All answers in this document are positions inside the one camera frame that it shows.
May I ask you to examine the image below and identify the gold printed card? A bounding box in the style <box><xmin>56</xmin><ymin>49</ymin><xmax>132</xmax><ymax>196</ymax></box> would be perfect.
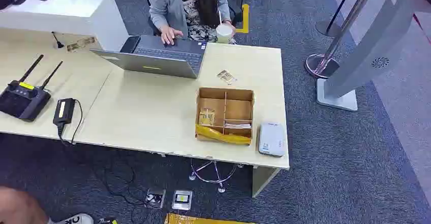
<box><xmin>198</xmin><ymin>108</ymin><xmax>216</xmax><ymax>126</ymax></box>
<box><xmin>216</xmin><ymin>70</ymin><xmax>238</xmax><ymax>85</ymax></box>

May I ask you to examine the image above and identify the white paper cup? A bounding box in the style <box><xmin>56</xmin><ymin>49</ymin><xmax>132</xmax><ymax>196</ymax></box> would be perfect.
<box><xmin>215</xmin><ymin>24</ymin><xmax>234</xmax><ymax>44</ymax></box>

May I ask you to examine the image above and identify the wooden divided card box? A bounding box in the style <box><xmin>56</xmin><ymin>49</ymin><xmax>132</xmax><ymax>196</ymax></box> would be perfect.
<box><xmin>195</xmin><ymin>87</ymin><xmax>255</xmax><ymax>146</ymax></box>

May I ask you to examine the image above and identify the white card stack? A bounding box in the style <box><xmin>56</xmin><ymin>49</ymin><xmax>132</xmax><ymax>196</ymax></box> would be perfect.
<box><xmin>224</xmin><ymin>122</ymin><xmax>253</xmax><ymax>130</ymax></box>

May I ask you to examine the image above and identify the white card reader device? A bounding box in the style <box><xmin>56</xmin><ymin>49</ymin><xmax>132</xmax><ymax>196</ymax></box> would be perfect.
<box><xmin>258</xmin><ymin>122</ymin><xmax>287</xmax><ymax>158</ymax></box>

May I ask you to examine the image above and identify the grey open laptop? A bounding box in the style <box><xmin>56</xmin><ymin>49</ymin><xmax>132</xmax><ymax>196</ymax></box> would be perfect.
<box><xmin>90</xmin><ymin>35</ymin><xmax>208</xmax><ymax>79</ymax></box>

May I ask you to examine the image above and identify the chrome chair base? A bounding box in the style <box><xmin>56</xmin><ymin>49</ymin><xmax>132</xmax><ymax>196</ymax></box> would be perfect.
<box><xmin>188</xmin><ymin>158</ymin><xmax>244</xmax><ymax>194</ymax></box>

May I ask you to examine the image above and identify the yellow floor marking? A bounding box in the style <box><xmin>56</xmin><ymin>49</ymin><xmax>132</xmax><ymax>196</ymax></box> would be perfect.
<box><xmin>235</xmin><ymin>4</ymin><xmax>251</xmax><ymax>35</ymax></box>

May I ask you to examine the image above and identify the floor socket with yellow label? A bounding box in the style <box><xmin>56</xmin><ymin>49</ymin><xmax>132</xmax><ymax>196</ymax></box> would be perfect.
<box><xmin>171</xmin><ymin>190</ymin><xmax>194</xmax><ymax>211</ymax></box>

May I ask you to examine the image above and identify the person at desk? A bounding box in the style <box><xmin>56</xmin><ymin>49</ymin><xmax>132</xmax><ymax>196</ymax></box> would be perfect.
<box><xmin>148</xmin><ymin>0</ymin><xmax>238</xmax><ymax>45</ymax></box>

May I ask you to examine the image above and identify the floor socket with plugs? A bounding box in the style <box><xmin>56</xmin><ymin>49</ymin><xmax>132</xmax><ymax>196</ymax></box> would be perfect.
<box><xmin>144</xmin><ymin>188</ymin><xmax>167</xmax><ymax>210</ymax></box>

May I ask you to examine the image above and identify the yellow floor tape patch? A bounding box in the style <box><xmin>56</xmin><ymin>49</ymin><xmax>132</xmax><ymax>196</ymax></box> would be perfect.
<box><xmin>164</xmin><ymin>213</ymin><xmax>257</xmax><ymax>224</ymax></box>

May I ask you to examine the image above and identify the gold cards row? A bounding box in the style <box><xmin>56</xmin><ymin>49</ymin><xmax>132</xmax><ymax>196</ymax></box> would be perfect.
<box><xmin>66</xmin><ymin>37</ymin><xmax>97</xmax><ymax>53</ymax></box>

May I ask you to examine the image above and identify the black power adapter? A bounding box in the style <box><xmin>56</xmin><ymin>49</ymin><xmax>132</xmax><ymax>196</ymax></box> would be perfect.
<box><xmin>52</xmin><ymin>98</ymin><xmax>76</xmax><ymax>126</ymax></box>

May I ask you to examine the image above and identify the grey kiosk stand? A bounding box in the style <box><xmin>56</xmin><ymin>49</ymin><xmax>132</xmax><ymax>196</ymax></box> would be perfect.
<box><xmin>316</xmin><ymin>0</ymin><xmax>431</xmax><ymax>112</ymax></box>

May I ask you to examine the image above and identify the small black desk microphone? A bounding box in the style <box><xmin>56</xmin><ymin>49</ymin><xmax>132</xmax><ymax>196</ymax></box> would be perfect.
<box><xmin>51</xmin><ymin>31</ymin><xmax>65</xmax><ymax>49</ymax></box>

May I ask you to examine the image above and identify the white shoe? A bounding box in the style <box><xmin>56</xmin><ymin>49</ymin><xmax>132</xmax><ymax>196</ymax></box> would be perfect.
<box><xmin>47</xmin><ymin>213</ymin><xmax>95</xmax><ymax>224</ymax></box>

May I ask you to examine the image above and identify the black remote controller with antennas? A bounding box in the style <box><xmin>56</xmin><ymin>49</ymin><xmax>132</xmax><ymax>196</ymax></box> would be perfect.
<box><xmin>0</xmin><ymin>54</ymin><xmax>64</xmax><ymax>122</ymax></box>

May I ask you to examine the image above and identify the person's leg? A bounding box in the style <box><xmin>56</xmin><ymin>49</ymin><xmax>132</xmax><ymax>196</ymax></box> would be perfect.
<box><xmin>0</xmin><ymin>186</ymin><xmax>50</xmax><ymax>224</ymax></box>

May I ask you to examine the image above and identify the chrome stanchion post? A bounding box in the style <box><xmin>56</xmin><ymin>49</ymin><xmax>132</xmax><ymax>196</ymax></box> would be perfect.
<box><xmin>304</xmin><ymin>0</ymin><xmax>379</xmax><ymax>79</ymax></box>

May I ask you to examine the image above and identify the black stanchion post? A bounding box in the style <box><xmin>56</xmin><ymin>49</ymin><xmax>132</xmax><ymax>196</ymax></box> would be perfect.
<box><xmin>315</xmin><ymin>0</ymin><xmax>358</xmax><ymax>38</ymax></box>

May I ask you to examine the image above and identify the black adapter cable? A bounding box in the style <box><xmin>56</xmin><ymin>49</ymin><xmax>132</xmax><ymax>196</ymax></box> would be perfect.
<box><xmin>57</xmin><ymin>99</ymin><xmax>84</xmax><ymax>146</ymax></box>

